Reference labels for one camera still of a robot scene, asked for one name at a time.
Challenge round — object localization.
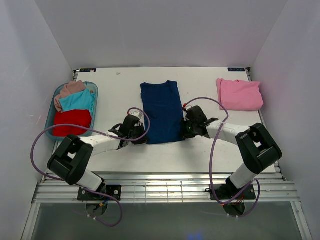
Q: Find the dark blue t shirt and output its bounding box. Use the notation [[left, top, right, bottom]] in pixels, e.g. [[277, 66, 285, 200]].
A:
[[140, 80, 184, 145]]

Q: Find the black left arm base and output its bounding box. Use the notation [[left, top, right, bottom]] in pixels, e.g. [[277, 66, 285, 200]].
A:
[[77, 183, 122, 201]]

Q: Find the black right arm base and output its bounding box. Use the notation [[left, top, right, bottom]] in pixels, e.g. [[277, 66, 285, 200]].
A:
[[204, 184, 256, 201]]

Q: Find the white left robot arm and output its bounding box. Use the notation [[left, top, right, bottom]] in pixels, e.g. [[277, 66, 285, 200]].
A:
[[47, 115, 148, 200]]

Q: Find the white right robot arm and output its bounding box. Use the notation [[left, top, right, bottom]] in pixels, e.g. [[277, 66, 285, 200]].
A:
[[181, 105, 283, 200]]

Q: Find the red t shirt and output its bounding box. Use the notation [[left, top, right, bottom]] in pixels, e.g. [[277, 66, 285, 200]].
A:
[[52, 109, 92, 137]]

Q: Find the folded pink t shirt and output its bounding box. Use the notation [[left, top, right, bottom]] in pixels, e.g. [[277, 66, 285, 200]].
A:
[[216, 78, 264, 112]]

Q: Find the light blue t shirt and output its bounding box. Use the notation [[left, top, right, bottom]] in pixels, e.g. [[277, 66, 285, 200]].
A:
[[59, 89, 96, 115]]

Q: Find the beige t shirt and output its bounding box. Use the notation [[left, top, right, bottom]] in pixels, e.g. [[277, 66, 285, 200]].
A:
[[54, 81, 86, 113]]

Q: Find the teal plastic tray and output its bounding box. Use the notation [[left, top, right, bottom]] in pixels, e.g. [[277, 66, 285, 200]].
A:
[[45, 81, 99, 141]]

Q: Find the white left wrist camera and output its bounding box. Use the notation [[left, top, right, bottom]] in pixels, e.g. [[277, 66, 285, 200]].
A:
[[128, 110, 144, 120]]

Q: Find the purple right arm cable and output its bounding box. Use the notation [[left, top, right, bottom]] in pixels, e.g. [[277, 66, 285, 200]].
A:
[[181, 96, 262, 219]]

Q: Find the aluminium front rail frame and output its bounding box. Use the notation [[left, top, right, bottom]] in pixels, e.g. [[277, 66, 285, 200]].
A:
[[32, 172, 300, 204]]

